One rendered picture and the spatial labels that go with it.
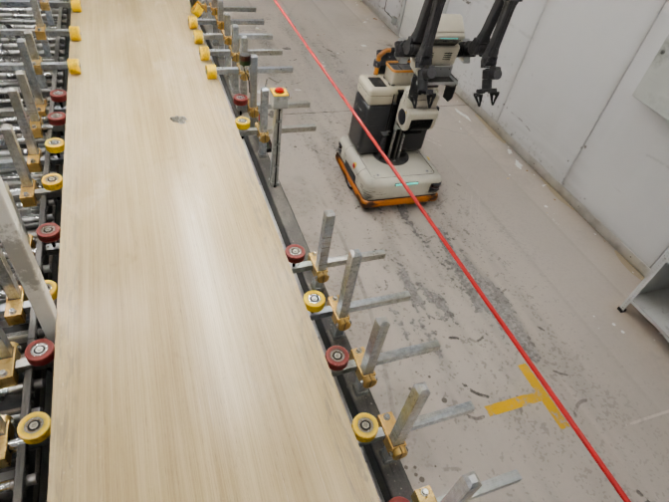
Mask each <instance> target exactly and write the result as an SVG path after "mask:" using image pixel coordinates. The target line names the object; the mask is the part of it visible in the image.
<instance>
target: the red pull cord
mask: <svg viewBox="0 0 669 502"><path fill-rule="evenodd" d="M274 1H275V3H276V4H277V6H278V7H279V8H280V10H281V11H282V13H283V14H284V16H285V17H286V18H287V20H288V21H289V23H290V24H291V26H292V27H293V28H294V30H295V31H296V33H297V34H298V36H299V37H300V38H301V40H302V41H303V43H304V44H305V46H306V47H307V49H308V50H309V51H310V53H311V54H312V56H313V57H314V59H315V60H316V61H317V63H318V64H319V66H320V67H321V69H322V70H323V71H324V73H325V74H326V76H327V77H328V79H329V80H330V81H331V83H332V84H333V86H334V88H335V89H336V90H337V92H338V93H339V95H340V96H341V98H342V99H343V100H344V102H345V103H346V105H347V106H348V108H349V109H350V110H351V112H352V113H353V115H354V116H355V118H356V119H357V120H358V122H359V123H360V125H361V126H362V128H363V129H364V131H365V132H366V133H367V135H368V136H369V138H370V139H371V141H372V142H373V143H374V145H375V146H376V148H377V149H378V151H379V152H380V153H381V155H382V156H383V158H384V159H385V161H386V162H387V163H388V165H389V166H390V168H391V169H392V171H393V172H394V173H395V175H396V176H397V178H398V179H399V181H400V182H401V183H402V185H403V186H404V188H405V189H406V191H407V192H408V193H409V195H410V196H411V198H412V199H413V201H414V202H415V203H416V205H417V206H418V208H419V209H420V211H421V212H422V214H423V215H424V216H425V218H426V219H427V221H428V222H429V224H430V225H431V226H432V228H433V229H434V231H435V232H436V234H437V235H438V236H439V238H440V239H441V241H442V242H443V244H444V245H445V246H446V248H447V249H448V251H449V252H450V254H451V255H452V256H453V258H454V259H455V261H456V262H457V264H458V265H459V266H460V268H461V269H462V271H463V272H464V274H465V275H466V276H467V278H468V279H469V281H470V282H471V284H472V285H473V286H474V288H475V289H476V291H477V292H478V294H479V295H480V297H481V298H482V299H483V301H484V302H485V304H486V305H487V307H488V308H489V309H490V311H491V312H492V314H493V315H494V317H495V318H496V319H497V321H498V322H499V324H500V325H501V327H502V328H503V329H504V331H505V332H506V334H507V335H508V337H509V338H510V339H511V341H512V342H513V344H514V345H515V347H516V348H517V349H518V351H519V352H520V354H521V355H522V357H523V358H524V359H525V361H526V362H527V364H528V365H529V367H530V368H531V369H532V371H533V372H534V374H535V375H536V377H537V378H538V380H539V381H540V382H541V384H542V385H543V387H544V388H545V390H546V391H547V392H548V394H549V395H550V397H551V398H552V400H553V401H554V402H555V404H556V405H557V407H558V409H559V410H560V411H561V413H562V414H563V416H564V417H565V419H566V420H567V421H568V423H569V424H570V426H571V427H572V429H573V430H574V431H575V433H576V434H577V436H578V437H579V439H580V440H581V441H582V443H583V444H584V446H585V447H586V449H587V450H588V451H589V453H590V454H591V456H592V457H593V459H594V460H595V462H596V463H597V464H598V466H599V467H600V469H601V470H602V472H603V473H604V474H605V476H606V477H607V479H608V480H609V482H610V483H611V484H612V486H613V487H614V489H615V490H616V492H617V493H618V494H619V496H620V497H621V499H622V500H623V502H631V501H630V499H629V498H628V497H627V495H626V494H625V492H624V491H623V490H622V488H621V487H620V485H619V484H618V482H617V481H616V480H615V478H614V477H613V475H612V474H611V473H610V471H609V470H608V468H607V467H606V466H605V464H604V463H603V461H602V460H601V458H600V457H599V456H598V454H597V453H596V451H595V450H594V449H593V447H592V446H591V444H590V443H589V442H588V440H587V439H586V437H585V436H584V434H583V433H582V432H581V430H580V429H579V427H578V426H577V425H576V423H575V422H574V420H573V419H572V418H571V416H570V415H569V413H568V412H567V410H566V409H565V408H564V406H563V405H562V403H561V402H560V401H559V399H558V397H557V396H556V395H555V393H554V392H553V390H552V389H551V387H550V386H549V385H548V383H547V382H546V380H545V379H544V378H543V376H542V375H541V373H540V372H539V371H538V369H537V368H536V366H535V365H534V363H533V362H532V361H531V359H530V358H529V356H528V355H527V354H526V352H525V351H524V349H523V348H522V347H521V345H520V344H519V342H518V341H517V340H516V338H515V337H514V335H513V334H512V332H511V331H510V330H509V328H508V327H507V325H506V324H505V323H504V321H503V320H502V318H501V317H500V316H499V314H498V313H497V311H496V310H495V308H494V307H493V306H492V304H491V303H490V301H489V300H488V299H487V297H486V296H485V294H484V293H483V292H482V290H481V289H480V287H479V286H478V284H477V283H476V282H475V280H474V279H473V277H472V276H471V275H470V273H469V272H468V270H467V269H466V268H465V266H464V265H463V263H462V262H461V260H460V259H459V258H458V256H457V255H456V253H455V252H454V251H453V249H452V248H451V246H450V245H449V244H448V242H447V241H446V239H445V238H444V236H443V235H442V234H441V232H440V231H439V229H438V228H437V227H436V225H435V224H434V222H433V221H432V220H431V218H430V217H429V215H428V214H427V212H426V211H425V210H424V208H423V207H422V205H421V204H420V203H419V201H418V200H417V198H416V197H415V196H414V194H413V193H412V191H411V190H410V188H409V187H408V186H407V184H406V183H405V181H404V180H403V179H402V177H401V176H400V174H399V173H398V172H397V170H396V169H395V167H394V166H393V164H392V163H391V162H390V160H389V159H388V157H387V156H386V155H385V153H384V152H383V150H382V149H381V148H380V146H379V145H378V143H377V142H376V141H375V139H374V138H373V136H372V135H371V133H370V132H369V131H368V129H367V128H366V126H365V125H364V124H363V122H362V121H361V119H360V118H359V117H358V115H357V114H356V112H355V111H354V109H353V108H352V107H351V105H350V104H349V102H348V101H347V100H346V98H345V97H344V95H343V94H342V93H341V91H340V90H339V88H338V87H337V85H336V84H335V82H334V81H333V79H332V78H331V77H330V75H329V74H328V72H327V71H326V70H325V68H324V67H323V65H322V64H321V62H320V61H319V60H318V58H317V57H316V55H315V54H314V53H313V51H312V50H311V48H310V47H309V46H308V44H307V43H306V41H305V40H304V38H303V37H302V36H301V34H300V33H299V31H298V30H297V29H296V27H295V26H294V24H293V23H292V22H291V20H290V19H289V17H288V16H287V14H286V13H285V12H284V10H283V9H282V7H281V6H280V5H279V3H278V2H277V0H274Z"/></svg>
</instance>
